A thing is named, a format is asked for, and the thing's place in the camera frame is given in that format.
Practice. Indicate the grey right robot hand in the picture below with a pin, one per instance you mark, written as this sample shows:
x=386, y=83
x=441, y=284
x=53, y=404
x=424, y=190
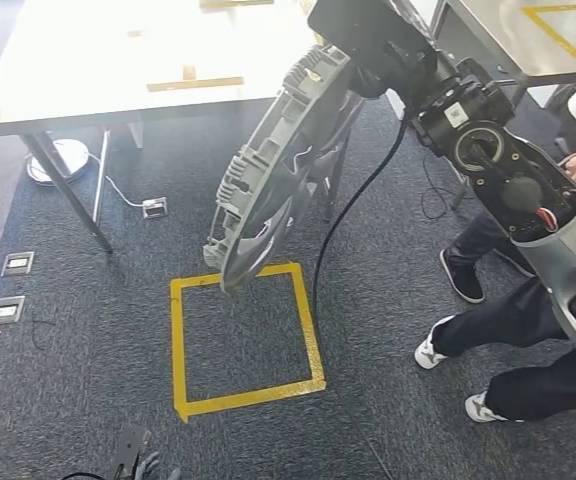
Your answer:
x=383, y=73

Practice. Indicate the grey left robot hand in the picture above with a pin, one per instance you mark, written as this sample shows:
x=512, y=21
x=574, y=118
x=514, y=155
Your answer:
x=153, y=469

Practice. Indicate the silver plastic wheel hubcap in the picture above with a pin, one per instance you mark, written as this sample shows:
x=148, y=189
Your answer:
x=268, y=185

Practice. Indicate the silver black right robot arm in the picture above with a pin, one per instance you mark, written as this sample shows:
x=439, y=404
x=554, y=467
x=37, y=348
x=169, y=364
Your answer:
x=532, y=199

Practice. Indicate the stainless steel workbench table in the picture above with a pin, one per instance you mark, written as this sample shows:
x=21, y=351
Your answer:
x=93, y=66

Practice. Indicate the yellow table tape rectangle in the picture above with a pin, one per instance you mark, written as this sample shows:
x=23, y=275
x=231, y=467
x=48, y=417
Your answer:
x=168, y=85
x=218, y=82

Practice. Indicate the yellow side table tape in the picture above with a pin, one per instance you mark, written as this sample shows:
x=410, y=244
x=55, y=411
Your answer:
x=548, y=31

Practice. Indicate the silver floor socket plate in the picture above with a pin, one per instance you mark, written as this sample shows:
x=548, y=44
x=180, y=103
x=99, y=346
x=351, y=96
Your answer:
x=6, y=310
x=17, y=264

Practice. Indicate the open silver floor socket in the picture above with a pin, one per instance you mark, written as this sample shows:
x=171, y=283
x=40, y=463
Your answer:
x=154, y=208

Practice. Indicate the round silver floor base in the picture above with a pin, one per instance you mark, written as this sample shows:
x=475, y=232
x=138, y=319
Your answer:
x=63, y=162

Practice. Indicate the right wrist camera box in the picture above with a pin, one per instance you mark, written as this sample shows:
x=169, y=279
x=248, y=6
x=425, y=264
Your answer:
x=353, y=26

